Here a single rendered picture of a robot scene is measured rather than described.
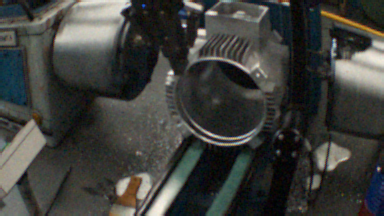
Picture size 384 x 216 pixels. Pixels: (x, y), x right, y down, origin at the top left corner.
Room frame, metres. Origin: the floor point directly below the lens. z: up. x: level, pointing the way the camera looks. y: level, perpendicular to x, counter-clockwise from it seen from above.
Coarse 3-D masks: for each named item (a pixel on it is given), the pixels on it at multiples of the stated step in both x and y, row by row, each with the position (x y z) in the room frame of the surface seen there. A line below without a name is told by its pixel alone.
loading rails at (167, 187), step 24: (192, 144) 0.73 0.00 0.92; (264, 144) 0.72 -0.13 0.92; (168, 168) 0.65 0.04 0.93; (192, 168) 0.66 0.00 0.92; (216, 168) 0.78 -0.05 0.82; (240, 168) 0.65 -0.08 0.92; (264, 168) 0.76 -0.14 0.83; (168, 192) 0.59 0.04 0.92; (192, 192) 0.65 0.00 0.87; (240, 192) 0.57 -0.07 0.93; (264, 192) 0.68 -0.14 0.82
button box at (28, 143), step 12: (24, 132) 0.51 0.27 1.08; (36, 132) 0.53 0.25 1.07; (12, 144) 0.47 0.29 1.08; (24, 144) 0.49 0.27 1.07; (36, 144) 0.51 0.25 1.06; (0, 156) 0.43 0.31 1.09; (12, 156) 0.45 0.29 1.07; (24, 156) 0.47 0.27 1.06; (36, 156) 0.49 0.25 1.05; (0, 168) 0.41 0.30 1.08; (12, 168) 0.43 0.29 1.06; (24, 168) 0.45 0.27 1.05; (0, 180) 0.39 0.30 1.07; (12, 180) 0.41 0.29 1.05; (0, 192) 0.38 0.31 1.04
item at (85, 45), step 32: (96, 0) 0.93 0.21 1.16; (128, 0) 0.89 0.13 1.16; (64, 32) 0.87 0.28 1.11; (96, 32) 0.84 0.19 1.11; (128, 32) 0.85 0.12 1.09; (64, 64) 0.85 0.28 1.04; (96, 64) 0.81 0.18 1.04; (128, 64) 0.85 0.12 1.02; (96, 96) 0.87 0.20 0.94; (128, 96) 0.85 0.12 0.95
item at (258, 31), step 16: (224, 0) 0.89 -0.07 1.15; (208, 16) 0.79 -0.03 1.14; (224, 16) 0.78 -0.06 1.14; (240, 16) 0.81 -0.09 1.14; (256, 16) 0.87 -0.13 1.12; (208, 32) 0.79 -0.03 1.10; (224, 32) 0.78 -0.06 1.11; (240, 32) 0.77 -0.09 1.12; (256, 32) 0.76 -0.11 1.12; (256, 48) 0.76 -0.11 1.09
